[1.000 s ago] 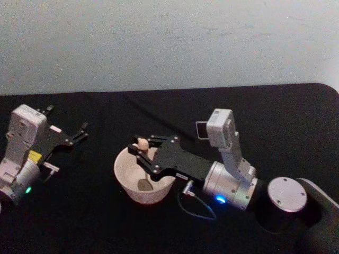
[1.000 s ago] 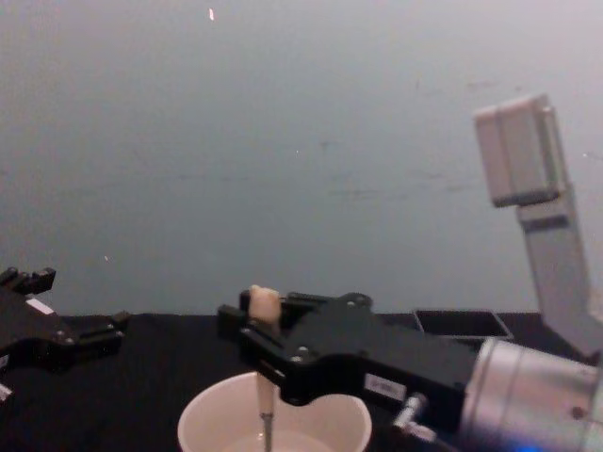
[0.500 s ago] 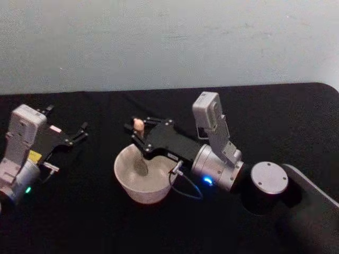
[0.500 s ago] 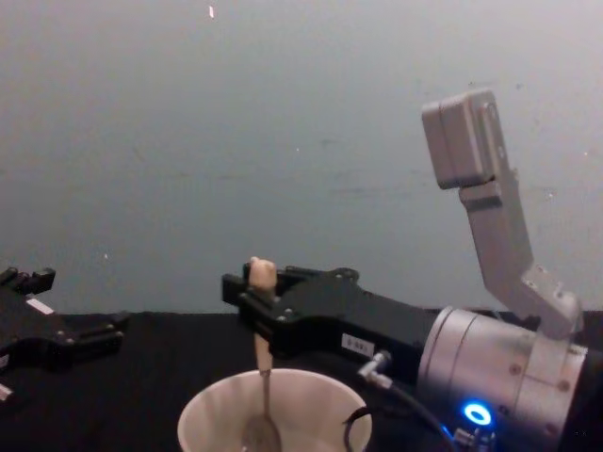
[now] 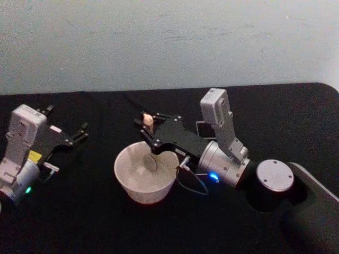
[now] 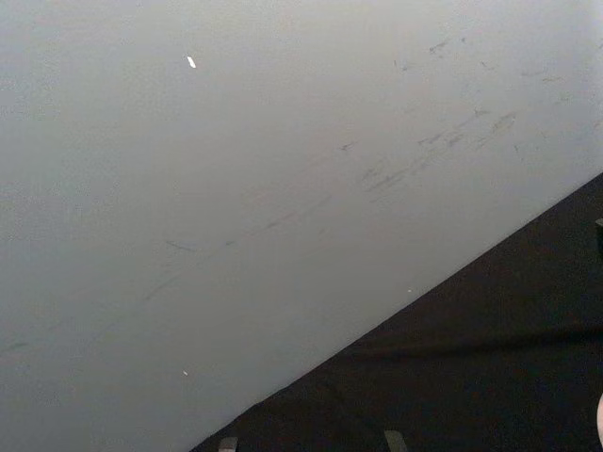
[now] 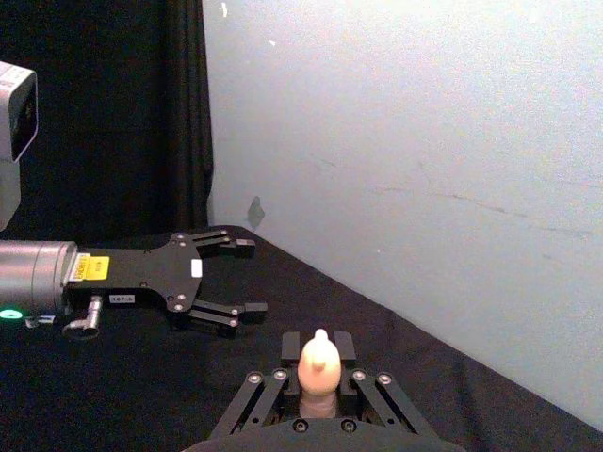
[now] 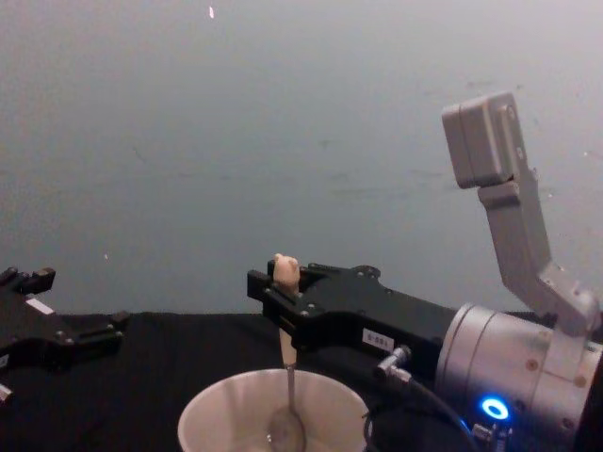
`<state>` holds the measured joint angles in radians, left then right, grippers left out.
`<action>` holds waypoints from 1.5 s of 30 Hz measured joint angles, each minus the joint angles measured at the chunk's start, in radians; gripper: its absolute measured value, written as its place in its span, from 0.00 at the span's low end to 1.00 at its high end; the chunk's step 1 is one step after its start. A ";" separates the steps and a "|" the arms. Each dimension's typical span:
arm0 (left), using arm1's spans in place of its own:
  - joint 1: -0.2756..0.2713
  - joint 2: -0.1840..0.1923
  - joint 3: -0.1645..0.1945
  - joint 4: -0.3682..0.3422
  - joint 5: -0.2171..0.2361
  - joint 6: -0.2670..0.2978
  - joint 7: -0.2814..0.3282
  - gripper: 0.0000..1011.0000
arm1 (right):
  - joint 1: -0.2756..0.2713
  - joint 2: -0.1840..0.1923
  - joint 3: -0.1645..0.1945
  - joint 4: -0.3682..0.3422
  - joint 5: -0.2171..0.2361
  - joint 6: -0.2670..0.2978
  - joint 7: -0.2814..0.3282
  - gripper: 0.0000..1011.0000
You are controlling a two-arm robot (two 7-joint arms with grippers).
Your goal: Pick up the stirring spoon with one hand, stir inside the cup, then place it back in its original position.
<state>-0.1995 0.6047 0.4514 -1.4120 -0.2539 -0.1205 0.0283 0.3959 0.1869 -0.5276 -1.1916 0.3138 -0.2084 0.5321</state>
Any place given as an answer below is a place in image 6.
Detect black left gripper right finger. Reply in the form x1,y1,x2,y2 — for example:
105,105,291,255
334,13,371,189
383,428,409,452

